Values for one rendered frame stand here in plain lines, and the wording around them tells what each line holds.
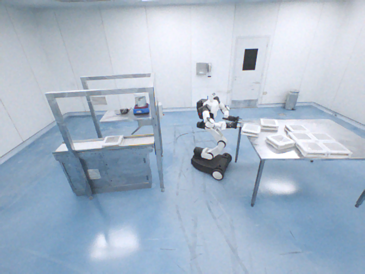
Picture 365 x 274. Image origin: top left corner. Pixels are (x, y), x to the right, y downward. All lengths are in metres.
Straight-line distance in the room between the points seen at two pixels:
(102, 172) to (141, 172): 0.56
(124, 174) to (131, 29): 4.13
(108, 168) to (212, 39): 4.47
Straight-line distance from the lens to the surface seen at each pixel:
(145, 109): 2.32
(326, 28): 7.09
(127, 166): 2.77
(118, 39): 5.89
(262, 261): 2.46
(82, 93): 2.28
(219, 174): 3.05
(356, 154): 2.91
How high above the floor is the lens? 2.10
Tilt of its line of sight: 29 degrees down
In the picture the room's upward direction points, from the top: 2 degrees counter-clockwise
